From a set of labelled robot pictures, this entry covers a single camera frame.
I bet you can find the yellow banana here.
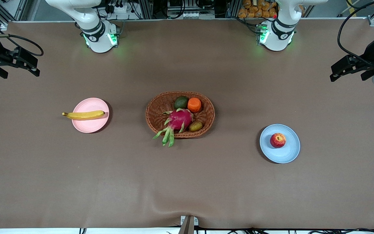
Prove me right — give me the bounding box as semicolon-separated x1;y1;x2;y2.
62;110;106;121

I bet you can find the red apple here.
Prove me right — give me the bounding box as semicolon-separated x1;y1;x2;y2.
270;133;287;149

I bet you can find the pink round plate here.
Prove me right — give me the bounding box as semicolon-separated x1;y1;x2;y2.
71;98;109;134

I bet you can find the blue round plate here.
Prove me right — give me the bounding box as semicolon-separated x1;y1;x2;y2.
259;123;301;164

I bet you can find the pile of orange toy fruit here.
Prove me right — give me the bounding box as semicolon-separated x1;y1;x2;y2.
238;0;278;19

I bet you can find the white power strip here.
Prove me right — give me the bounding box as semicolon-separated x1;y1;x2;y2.
107;3;136;14

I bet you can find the brown wicker basket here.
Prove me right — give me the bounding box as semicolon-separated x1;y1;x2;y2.
145;91;216;139

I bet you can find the green avocado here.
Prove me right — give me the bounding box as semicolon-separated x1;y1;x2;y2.
174;96;189;110

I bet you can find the pink dragon fruit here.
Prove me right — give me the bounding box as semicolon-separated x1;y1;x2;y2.
152;108;194;148

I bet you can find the brown tablecloth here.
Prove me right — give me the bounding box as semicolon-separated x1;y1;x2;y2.
0;18;374;229

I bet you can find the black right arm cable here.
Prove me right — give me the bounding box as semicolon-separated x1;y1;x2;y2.
0;33;44;57

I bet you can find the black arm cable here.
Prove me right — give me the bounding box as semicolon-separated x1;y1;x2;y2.
337;0;374;65
0;33;44;57

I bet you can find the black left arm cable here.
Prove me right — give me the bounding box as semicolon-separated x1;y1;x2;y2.
337;0;374;65

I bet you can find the aluminium frame post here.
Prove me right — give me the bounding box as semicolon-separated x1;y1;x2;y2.
226;0;240;18
138;0;154;19

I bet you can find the grey metal bracket post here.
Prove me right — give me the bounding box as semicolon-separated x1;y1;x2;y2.
178;215;199;234

